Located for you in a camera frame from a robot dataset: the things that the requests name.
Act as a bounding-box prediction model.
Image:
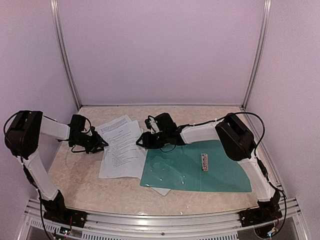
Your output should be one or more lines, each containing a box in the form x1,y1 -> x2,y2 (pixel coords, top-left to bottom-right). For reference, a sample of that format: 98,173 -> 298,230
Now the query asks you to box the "green file folder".
140,140 -> 252,193

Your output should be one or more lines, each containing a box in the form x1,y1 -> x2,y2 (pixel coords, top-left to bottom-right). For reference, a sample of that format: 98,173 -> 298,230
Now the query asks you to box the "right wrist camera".
144,115 -> 160,134

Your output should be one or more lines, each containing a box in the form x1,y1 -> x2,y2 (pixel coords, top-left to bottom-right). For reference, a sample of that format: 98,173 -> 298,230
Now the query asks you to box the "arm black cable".
144,111 -> 288,233
2,111 -> 93,240

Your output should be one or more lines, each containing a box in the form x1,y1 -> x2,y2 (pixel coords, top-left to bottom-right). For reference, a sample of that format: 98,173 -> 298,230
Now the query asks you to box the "white paper stack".
97,115 -> 147,179

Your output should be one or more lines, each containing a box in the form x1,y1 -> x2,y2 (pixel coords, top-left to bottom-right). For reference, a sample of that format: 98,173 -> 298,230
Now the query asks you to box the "aluminium front rail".
17,198 -> 311,240

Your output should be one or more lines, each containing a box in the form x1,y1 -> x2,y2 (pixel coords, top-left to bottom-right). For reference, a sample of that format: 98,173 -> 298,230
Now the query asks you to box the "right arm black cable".
144,111 -> 288,233

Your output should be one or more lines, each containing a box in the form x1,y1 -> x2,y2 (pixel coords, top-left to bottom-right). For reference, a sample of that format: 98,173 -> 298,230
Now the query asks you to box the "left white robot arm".
3,110 -> 108,201

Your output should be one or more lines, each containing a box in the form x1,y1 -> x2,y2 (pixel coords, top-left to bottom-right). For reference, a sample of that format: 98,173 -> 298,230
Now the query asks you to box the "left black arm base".
40,190 -> 88,228

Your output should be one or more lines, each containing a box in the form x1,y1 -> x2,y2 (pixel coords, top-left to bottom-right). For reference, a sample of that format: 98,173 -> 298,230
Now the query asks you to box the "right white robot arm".
136,112 -> 281,222

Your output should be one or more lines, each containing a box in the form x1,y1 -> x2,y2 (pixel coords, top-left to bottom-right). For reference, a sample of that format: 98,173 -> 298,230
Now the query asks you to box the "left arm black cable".
2,111 -> 93,240

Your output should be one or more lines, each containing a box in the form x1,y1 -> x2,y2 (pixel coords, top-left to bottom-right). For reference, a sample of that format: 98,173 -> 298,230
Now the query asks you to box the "left aluminium corner post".
50,0 -> 82,111

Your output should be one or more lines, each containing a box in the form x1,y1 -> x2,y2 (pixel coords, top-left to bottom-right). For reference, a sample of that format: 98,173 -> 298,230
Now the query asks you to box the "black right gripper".
136,131 -> 169,149

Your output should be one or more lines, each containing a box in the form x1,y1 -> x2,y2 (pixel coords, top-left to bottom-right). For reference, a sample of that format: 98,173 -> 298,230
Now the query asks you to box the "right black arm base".
239,190 -> 283,227

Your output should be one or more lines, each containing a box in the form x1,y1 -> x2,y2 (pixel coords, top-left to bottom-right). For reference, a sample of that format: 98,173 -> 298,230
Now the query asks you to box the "white printed top sheet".
151,187 -> 171,197

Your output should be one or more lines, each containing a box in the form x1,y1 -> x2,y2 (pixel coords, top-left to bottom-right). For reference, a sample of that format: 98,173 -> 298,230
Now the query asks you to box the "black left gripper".
73,131 -> 109,154

